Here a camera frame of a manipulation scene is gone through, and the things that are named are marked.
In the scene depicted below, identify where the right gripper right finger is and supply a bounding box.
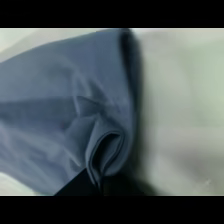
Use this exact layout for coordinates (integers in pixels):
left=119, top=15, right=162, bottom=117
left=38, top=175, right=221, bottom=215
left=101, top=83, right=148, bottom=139
left=101, top=174, right=148, bottom=197

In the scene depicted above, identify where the blue T-shirt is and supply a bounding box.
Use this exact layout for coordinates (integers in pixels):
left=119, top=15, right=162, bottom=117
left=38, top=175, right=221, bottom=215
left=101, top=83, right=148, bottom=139
left=0, top=28, right=145, bottom=196

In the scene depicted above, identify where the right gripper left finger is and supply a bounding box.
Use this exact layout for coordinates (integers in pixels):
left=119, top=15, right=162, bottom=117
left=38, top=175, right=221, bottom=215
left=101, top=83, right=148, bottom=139
left=54, top=167, right=102, bottom=197

